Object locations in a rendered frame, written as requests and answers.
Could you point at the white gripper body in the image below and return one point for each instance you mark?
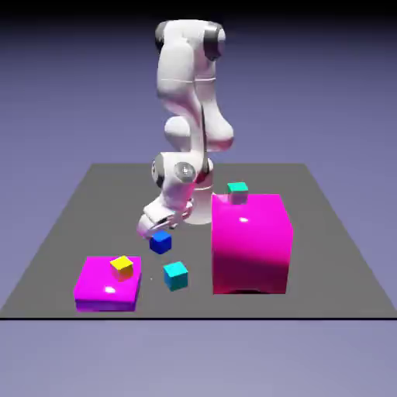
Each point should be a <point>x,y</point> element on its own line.
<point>153,218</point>

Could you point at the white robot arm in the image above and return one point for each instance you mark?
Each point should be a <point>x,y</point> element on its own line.
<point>178,93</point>

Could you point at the small blue cube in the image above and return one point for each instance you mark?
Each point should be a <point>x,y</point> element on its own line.
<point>160,243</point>

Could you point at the small yellow cube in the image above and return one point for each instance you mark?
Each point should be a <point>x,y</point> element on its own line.
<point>122,267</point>

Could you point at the small cyan cube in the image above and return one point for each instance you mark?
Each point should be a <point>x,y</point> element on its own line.
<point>176,275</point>

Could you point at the small green cube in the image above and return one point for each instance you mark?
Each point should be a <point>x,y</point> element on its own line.
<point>238,191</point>

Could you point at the large magenta flat box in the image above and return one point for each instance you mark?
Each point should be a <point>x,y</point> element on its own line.
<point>105,287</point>

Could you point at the large pink tall box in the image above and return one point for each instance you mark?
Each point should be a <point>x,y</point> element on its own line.
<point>249,245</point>

